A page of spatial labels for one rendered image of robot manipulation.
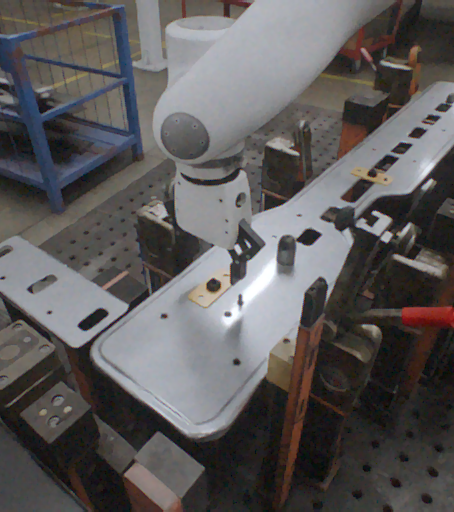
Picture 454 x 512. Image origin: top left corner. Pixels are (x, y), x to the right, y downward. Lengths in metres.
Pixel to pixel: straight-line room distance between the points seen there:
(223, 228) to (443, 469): 0.59
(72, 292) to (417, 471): 0.65
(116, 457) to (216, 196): 0.31
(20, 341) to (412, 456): 0.67
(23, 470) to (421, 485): 0.63
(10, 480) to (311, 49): 0.49
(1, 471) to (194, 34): 0.46
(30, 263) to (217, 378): 0.38
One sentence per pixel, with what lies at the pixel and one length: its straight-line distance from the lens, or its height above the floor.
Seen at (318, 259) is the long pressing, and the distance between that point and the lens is 0.75.
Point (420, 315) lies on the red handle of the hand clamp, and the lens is 0.51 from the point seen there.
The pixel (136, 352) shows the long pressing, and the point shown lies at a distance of 0.62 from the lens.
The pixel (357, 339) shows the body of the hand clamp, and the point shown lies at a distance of 0.58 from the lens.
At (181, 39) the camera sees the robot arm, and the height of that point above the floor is 1.36.
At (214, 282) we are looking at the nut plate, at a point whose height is 1.01.
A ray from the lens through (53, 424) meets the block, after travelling 0.49.
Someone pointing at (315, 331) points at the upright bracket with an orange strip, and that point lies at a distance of 0.45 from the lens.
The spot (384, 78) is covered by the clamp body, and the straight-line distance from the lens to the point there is 1.55.
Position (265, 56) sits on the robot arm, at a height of 1.37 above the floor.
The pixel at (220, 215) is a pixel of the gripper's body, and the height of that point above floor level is 1.16.
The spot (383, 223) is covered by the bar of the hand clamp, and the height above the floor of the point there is 1.21.
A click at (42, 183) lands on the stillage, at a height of 0.19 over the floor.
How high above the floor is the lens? 1.48
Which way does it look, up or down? 40 degrees down
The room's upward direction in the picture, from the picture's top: straight up
